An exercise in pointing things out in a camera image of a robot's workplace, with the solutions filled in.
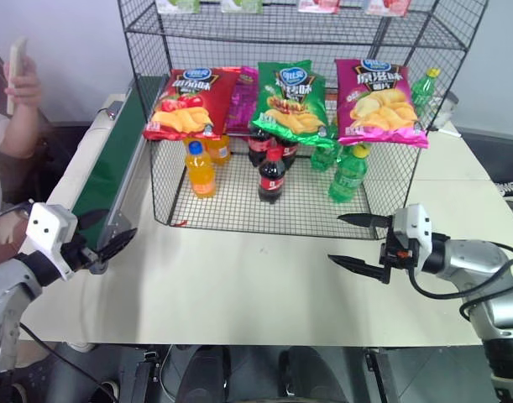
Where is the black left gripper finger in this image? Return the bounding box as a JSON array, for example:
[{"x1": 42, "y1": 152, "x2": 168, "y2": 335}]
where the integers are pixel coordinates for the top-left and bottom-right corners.
[
  {"x1": 97, "y1": 228, "x2": 139, "y2": 264},
  {"x1": 77, "y1": 209, "x2": 111, "y2": 232}
]

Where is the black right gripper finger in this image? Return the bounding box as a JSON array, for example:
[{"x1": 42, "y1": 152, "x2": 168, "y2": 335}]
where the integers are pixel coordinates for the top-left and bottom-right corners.
[
  {"x1": 337, "y1": 212, "x2": 393, "y2": 230},
  {"x1": 327, "y1": 253, "x2": 387, "y2": 284}
]

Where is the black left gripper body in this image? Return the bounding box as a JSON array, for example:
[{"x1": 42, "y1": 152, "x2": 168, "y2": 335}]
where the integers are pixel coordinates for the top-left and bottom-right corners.
[{"x1": 60, "y1": 233, "x2": 111, "y2": 277}]

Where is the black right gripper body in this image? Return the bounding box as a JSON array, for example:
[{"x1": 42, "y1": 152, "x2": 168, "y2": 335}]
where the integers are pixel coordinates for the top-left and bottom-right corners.
[{"x1": 379, "y1": 226, "x2": 416, "y2": 286}]

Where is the white smartphone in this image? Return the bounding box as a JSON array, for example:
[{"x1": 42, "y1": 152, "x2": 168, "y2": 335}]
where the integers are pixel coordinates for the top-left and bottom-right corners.
[{"x1": 6, "y1": 36, "x2": 29, "y2": 115}]

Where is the green conveyor belt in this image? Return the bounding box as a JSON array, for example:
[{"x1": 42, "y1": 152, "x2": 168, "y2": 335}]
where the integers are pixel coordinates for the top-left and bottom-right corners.
[{"x1": 45, "y1": 75, "x2": 165, "y2": 270}]

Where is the person's bare hand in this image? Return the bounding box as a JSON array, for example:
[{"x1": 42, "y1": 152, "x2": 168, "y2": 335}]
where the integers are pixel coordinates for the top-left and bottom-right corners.
[{"x1": 3, "y1": 55, "x2": 44, "y2": 112}]

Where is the green soda bottle yellow cap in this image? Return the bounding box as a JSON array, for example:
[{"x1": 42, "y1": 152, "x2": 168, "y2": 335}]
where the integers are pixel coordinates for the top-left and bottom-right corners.
[
  {"x1": 327, "y1": 143, "x2": 372, "y2": 205},
  {"x1": 410, "y1": 68, "x2": 442, "y2": 123},
  {"x1": 309, "y1": 142, "x2": 341, "y2": 173}
]

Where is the cola bottle red label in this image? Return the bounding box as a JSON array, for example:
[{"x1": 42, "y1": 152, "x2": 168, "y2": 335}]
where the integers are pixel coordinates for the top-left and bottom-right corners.
[
  {"x1": 276, "y1": 136, "x2": 301, "y2": 171},
  {"x1": 247, "y1": 125, "x2": 275, "y2": 169},
  {"x1": 257, "y1": 147, "x2": 288, "y2": 206}
]

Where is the orange soda bottle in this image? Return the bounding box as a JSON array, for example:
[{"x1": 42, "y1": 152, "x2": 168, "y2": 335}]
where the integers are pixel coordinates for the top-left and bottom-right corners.
[
  {"x1": 203, "y1": 133, "x2": 233, "y2": 167},
  {"x1": 184, "y1": 140, "x2": 219, "y2": 199}
]

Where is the magenta potato chips bag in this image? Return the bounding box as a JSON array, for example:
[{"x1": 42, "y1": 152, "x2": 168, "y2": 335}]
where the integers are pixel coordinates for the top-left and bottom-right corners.
[{"x1": 334, "y1": 57, "x2": 431, "y2": 149}]

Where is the black box white print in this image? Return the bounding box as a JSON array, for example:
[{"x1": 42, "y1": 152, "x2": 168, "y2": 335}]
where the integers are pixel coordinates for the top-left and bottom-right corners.
[{"x1": 494, "y1": 180, "x2": 513, "y2": 231}]

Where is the clear plastic container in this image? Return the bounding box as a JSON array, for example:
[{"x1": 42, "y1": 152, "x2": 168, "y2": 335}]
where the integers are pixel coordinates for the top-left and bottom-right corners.
[{"x1": 432, "y1": 92, "x2": 461, "y2": 132}]

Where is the green potato chips bag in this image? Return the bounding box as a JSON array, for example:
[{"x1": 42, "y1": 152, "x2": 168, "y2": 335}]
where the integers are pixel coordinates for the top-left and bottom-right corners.
[{"x1": 249, "y1": 60, "x2": 339, "y2": 149}]

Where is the red potato chips bag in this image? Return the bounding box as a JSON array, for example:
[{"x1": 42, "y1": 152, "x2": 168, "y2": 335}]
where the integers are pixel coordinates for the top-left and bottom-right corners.
[{"x1": 142, "y1": 66, "x2": 240, "y2": 142}]

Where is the purple snack bag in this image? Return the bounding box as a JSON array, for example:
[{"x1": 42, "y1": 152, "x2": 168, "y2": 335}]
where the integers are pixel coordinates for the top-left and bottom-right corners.
[{"x1": 224, "y1": 65, "x2": 259, "y2": 136}]

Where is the red white snack packet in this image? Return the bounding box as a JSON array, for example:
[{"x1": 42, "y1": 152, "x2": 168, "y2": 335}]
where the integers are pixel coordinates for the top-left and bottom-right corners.
[
  {"x1": 364, "y1": 0, "x2": 410, "y2": 18},
  {"x1": 297, "y1": 0, "x2": 342, "y2": 15}
]

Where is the green white snack packet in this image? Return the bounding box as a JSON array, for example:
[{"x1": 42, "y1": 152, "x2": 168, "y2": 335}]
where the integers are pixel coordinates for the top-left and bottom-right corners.
[
  {"x1": 154, "y1": 0, "x2": 202, "y2": 16},
  {"x1": 220, "y1": 0, "x2": 264, "y2": 14}
]

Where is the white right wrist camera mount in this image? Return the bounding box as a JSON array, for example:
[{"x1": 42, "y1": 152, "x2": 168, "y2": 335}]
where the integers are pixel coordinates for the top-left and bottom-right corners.
[{"x1": 390, "y1": 203, "x2": 433, "y2": 270}]

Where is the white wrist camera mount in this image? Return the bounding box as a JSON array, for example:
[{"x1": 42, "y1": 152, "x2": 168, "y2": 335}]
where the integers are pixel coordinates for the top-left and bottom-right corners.
[
  {"x1": 24, "y1": 202, "x2": 79, "y2": 281},
  {"x1": 390, "y1": 203, "x2": 433, "y2": 270}
]

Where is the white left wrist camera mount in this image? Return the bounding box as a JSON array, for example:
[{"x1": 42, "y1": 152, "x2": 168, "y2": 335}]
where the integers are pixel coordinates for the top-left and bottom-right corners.
[{"x1": 24, "y1": 202, "x2": 79, "y2": 281}]

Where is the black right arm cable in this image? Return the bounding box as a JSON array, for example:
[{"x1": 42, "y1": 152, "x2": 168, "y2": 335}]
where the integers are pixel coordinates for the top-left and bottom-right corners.
[{"x1": 406, "y1": 241, "x2": 513, "y2": 324}]

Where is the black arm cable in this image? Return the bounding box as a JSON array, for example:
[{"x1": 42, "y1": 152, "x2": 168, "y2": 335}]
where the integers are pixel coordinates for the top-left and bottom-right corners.
[
  {"x1": 406, "y1": 241, "x2": 513, "y2": 324},
  {"x1": 0, "y1": 200, "x2": 34, "y2": 228}
]

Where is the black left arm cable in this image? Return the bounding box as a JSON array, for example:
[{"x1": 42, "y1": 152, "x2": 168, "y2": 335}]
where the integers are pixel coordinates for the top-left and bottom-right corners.
[{"x1": 0, "y1": 200, "x2": 34, "y2": 228}]

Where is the thin black cable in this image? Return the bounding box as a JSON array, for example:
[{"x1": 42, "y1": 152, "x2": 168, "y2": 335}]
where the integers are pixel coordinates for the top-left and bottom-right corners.
[{"x1": 18, "y1": 322, "x2": 123, "y2": 403}]

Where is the black wire mesh rack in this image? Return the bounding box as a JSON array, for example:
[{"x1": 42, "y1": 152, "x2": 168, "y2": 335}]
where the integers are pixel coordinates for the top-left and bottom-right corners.
[{"x1": 116, "y1": 0, "x2": 490, "y2": 241}]

